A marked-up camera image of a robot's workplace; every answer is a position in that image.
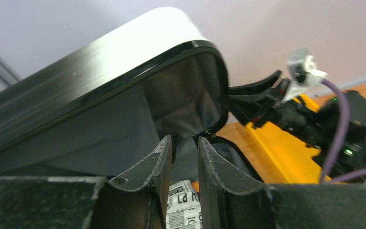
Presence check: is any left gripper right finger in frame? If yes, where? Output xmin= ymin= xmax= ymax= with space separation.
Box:
xmin=198 ymin=137 xmax=366 ymax=229

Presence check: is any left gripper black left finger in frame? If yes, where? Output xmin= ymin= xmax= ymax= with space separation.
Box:
xmin=0 ymin=135 xmax=173 ymax=229

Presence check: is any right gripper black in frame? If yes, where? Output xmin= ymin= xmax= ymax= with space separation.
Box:
xmin=219 ymin=70 xmax=328 ymax=149

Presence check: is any newspaper print garment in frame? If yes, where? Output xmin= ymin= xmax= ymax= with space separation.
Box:
xmin=165 ymin=180 xmax=203 ymax=229

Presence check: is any black white space suitcase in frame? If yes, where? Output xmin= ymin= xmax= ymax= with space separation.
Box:
xmin=0 ymin=7 xmax=259 ymax=183

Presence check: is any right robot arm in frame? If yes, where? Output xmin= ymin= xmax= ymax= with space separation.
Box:
xmin=218 ymin=71 xmax=366 ymax=184

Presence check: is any yellow plastic tray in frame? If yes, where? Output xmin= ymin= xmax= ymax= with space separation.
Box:
xmin=245 ymin=93 xmax=366 ymax=185

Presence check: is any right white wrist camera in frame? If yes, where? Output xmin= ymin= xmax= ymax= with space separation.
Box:
xmin=282 ymin=48 xmax=327 ymax=103

